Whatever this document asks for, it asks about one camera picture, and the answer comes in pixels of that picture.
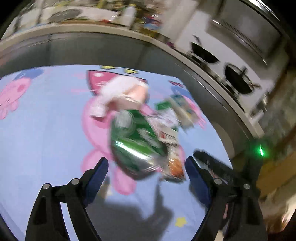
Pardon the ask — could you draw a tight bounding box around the green crushed can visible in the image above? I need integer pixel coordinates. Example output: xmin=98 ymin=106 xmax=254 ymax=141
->
xmin=110 ymin=110 xmax=168 ymax=179

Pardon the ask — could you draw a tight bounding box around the black lidded wok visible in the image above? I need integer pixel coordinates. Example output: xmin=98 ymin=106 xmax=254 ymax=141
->
xmin=224 ymin=63 xmax=262 ymax=95

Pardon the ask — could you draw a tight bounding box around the blue cartoon pig tablecloth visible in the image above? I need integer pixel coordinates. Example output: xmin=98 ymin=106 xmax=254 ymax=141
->
xmin=0 ymin=65 xmax=233 ymax=241

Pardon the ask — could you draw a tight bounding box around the round metal pot lid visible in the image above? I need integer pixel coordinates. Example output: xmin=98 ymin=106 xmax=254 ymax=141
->
xmin=48 ymin=9 xmax=82 ymax=23

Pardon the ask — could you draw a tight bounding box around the white tissue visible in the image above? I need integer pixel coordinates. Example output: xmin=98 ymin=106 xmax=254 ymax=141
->
xmin=90 ymin=75 xmax=143 ymax=118

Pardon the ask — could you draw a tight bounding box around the black wok with handle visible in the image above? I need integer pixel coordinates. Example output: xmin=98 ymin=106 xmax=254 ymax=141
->
xmin=190 ymin=35 xmax=220 ymax=64

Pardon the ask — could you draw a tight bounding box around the stainless range hood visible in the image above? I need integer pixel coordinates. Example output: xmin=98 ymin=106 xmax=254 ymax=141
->
xmin=212 ymin=0 xmax=286 ymax=64

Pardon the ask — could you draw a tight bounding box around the orange white snack wrapper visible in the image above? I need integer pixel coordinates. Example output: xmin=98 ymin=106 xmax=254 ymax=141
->
xmin=154 ymin=115 xmax=187 ymax=182

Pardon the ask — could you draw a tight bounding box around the green white snack packet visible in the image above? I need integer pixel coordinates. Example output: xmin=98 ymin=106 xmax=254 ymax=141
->
xmin=154 ymin=99 xmax=181 ymax=131

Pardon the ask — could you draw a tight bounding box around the pink paper cup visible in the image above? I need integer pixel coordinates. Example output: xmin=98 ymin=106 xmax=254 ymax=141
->
xmin=111 ymin=81 xmax=149 ymax=110

